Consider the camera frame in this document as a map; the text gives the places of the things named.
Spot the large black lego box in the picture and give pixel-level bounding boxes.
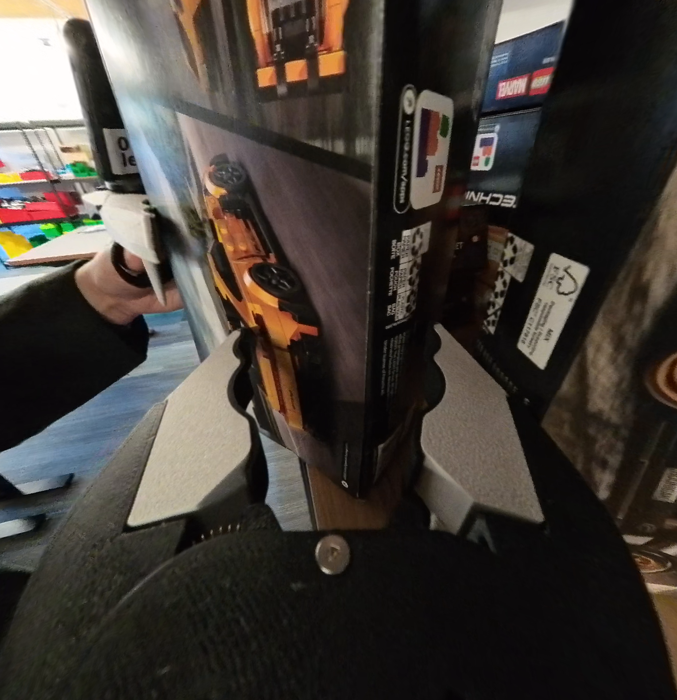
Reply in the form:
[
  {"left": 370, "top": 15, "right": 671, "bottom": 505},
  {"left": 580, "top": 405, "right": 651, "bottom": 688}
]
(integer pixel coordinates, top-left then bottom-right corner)
[{"left": 470, "top": 0, "right": 677, "bottom": 419}]

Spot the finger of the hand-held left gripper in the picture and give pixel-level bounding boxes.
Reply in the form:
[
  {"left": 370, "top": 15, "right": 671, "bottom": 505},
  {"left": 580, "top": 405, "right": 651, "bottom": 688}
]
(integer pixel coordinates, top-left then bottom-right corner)
[
  {"left": 143, "top": 256, "right": 173, "bottom": 307},
  {"left": 99, "top": 191, "right": 160, "bottom": 261}
]

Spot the grey table brown edge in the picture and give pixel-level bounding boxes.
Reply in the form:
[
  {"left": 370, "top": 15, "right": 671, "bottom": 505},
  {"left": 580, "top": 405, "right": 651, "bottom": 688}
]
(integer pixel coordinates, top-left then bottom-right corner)
[{"left": 5, "top": 223, "right": 116, "bottom": 270}]

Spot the orange sports car lego box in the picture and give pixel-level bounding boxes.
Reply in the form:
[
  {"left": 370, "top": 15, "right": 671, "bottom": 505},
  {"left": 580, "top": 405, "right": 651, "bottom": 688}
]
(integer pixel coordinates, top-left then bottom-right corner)
[{"left": 84, "top": 0, "right": 504, "bottom": 499}]

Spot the person's left hand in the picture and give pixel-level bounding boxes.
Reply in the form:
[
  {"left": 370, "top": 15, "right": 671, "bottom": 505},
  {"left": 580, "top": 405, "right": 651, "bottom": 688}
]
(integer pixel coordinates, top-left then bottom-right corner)
[{"left": 75, "top": 248, "right": 184, "bottom": 326}]

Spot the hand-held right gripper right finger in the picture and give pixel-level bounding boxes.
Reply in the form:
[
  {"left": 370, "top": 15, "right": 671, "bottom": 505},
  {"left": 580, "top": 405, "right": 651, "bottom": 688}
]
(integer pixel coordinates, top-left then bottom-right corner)
[{"left": 416, "top": 323, "right": 545, "bottom": 536}]

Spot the black brown lego box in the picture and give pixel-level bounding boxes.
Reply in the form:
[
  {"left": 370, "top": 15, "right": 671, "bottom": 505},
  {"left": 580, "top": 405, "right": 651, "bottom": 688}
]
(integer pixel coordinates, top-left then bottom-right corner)
[{"left": 540, "top": 126, "right": 677, "bottom": 599}]

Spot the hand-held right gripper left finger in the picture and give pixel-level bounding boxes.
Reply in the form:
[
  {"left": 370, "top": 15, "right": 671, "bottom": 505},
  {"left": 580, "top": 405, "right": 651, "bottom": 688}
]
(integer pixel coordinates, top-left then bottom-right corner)
[{"left": 126, "top": 328, "right": 269, "bottom": 529}]

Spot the blue superhero lego box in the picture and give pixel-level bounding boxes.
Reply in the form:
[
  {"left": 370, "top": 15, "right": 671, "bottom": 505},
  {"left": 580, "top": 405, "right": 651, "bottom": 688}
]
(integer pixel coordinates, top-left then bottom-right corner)
[{"left": 480, "top": 21, "right": 570, "bottom": 117}]

